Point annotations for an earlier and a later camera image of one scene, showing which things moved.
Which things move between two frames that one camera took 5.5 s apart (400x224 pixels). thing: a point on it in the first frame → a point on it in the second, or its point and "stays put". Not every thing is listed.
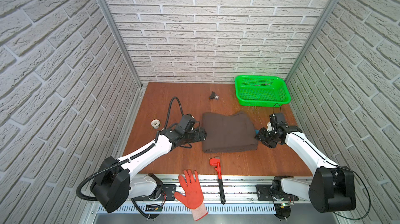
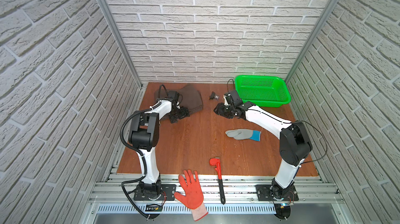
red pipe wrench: x=215 y=161 stays put
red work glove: x=193 y=199 stays put
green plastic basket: x=261 y=90 stays put
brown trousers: x=222 y=132 → x=190 y=98
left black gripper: x=200 y=135 → x=185 y=112
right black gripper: x=260 y=134 → x=220 y=110
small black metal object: x=213 y=96 stays put
